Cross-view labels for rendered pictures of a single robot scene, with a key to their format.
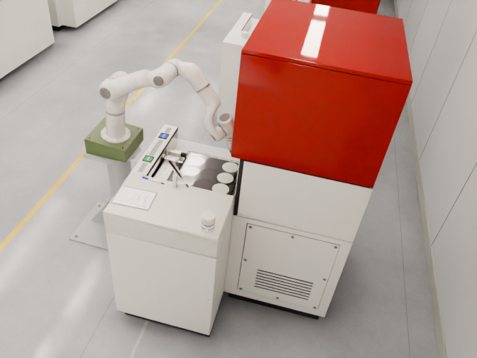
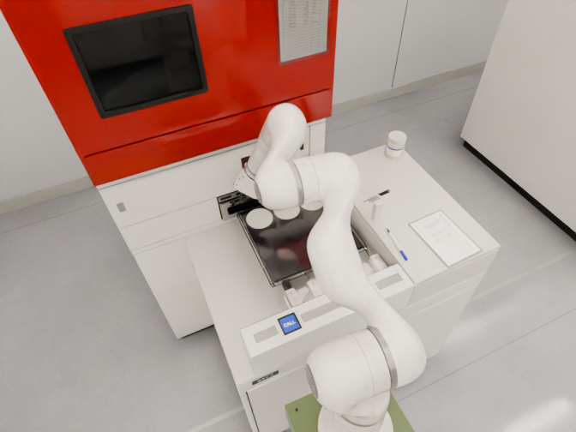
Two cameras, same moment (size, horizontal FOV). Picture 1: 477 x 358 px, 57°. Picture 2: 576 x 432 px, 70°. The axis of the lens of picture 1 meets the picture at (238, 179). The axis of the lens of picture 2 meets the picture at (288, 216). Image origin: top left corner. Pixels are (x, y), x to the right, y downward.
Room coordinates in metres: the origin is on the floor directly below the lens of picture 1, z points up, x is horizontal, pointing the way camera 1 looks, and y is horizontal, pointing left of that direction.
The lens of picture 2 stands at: (2.63, 1.00, 2.08)
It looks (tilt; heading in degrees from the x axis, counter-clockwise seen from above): 49 degrees down; 238
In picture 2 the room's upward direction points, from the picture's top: 2 degrees counter-clockwise
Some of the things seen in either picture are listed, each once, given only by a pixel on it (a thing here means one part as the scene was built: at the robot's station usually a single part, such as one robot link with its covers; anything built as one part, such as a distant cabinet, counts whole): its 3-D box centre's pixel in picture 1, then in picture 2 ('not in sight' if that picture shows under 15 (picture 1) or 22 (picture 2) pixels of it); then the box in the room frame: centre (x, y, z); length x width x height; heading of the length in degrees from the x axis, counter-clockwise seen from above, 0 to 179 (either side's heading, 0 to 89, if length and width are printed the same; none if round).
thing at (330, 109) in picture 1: (319, 85); (173, 13); (2.19, -0.37, 1.52); 0.81 x 0.75 x 0.59; 171
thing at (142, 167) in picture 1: (156, 156); (328, 317); (2.21, 0.54, 0.89); 0.55 x 0.09 x 0.14; 171
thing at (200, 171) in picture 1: (208, 174); (298, 229); (2.09, 0.19, 0.90); 0.34 x 0.34 x 0.01; 81
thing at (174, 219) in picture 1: (171, 212); (400, 213); (1.72, 0.34, 0.89); 0.62 x 0.35 x 0.14; 81
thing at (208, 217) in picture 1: (208, 221); (395, 145); (1.57, 0.13, 1.01); 0.07 x 0.07 x 0.10
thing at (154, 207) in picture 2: (252, 148); (225, 183); (2.24, -0.06, 1.02); 0.82 x 0.03 x 0.40; 171
